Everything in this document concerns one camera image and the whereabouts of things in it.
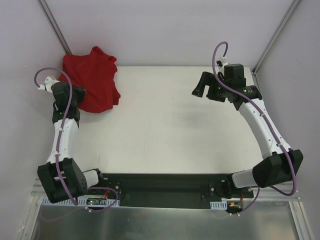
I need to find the dark red t shirt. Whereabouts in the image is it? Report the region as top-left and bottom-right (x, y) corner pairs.
(62, 46), (121, 114)

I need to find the left grey cable duct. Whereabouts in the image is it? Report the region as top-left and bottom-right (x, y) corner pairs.
(42, 197), (120, 208)

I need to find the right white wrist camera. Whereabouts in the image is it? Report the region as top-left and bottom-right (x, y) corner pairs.
(215, 55), (229, 68)

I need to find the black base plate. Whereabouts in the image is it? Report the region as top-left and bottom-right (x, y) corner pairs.
(88, 173), (254, 209)

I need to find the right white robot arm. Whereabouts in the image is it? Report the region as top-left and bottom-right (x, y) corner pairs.
(191, 64), (304, 198)

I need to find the aluminium rail frame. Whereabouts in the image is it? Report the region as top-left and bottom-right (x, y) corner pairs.
(30, 181), (302, 205)

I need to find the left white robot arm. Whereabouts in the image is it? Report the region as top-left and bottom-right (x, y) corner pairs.
(37, 77), (106, 204)

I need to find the right grey cable duct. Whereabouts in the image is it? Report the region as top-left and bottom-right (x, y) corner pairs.
(210, 200), (228, 211)

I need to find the grey cable duct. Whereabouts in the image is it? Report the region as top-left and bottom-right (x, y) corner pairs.
(42, 197), (120, 208)
(210, 200), (228, 211)

